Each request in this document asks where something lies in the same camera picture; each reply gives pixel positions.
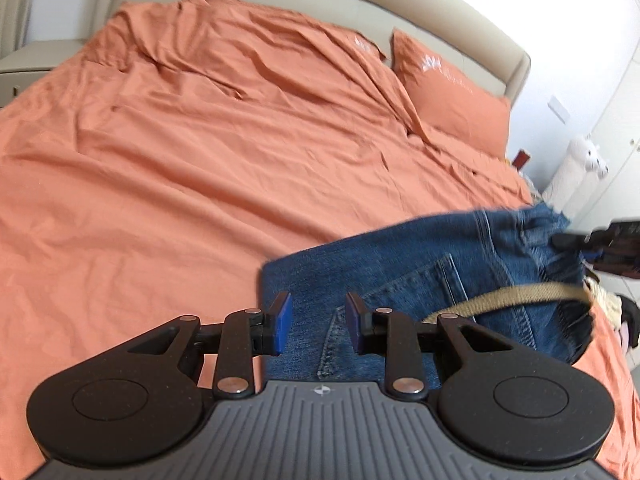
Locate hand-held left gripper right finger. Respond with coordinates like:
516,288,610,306
346,292,526,402

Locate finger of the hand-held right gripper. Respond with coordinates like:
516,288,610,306
551,231,601,255

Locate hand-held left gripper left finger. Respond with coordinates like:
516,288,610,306
120,291,292,401

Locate blue denim pants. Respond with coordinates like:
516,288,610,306
260,204,601,382

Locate white alpaca plush toy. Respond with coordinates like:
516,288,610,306
541,134,612,217

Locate orange pillow with white embroidery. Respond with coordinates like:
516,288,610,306
345,30,392,65
389,29,512,157

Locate orange duvet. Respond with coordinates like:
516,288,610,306
0,0,640,480

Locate beige nightstand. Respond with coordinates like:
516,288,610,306
0,39,87,108

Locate beige pleated curtain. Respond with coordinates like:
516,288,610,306
0,0,33,58

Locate white wall socket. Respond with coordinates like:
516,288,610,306
547,95,571,124

